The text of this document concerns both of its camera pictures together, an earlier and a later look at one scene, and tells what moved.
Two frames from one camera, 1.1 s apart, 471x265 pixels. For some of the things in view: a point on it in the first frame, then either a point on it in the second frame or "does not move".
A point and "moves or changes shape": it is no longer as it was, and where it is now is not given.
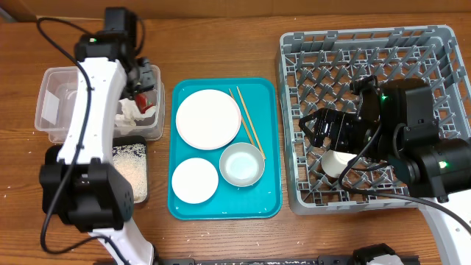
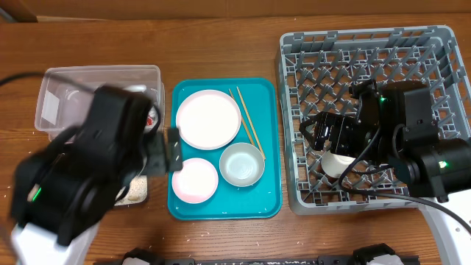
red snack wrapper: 142,102 moves or changes shape
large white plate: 208,119 does not move
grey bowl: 242,164 does not move
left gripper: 149,79 → 162,156
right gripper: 341,120 does not move
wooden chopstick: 242,117 does not move
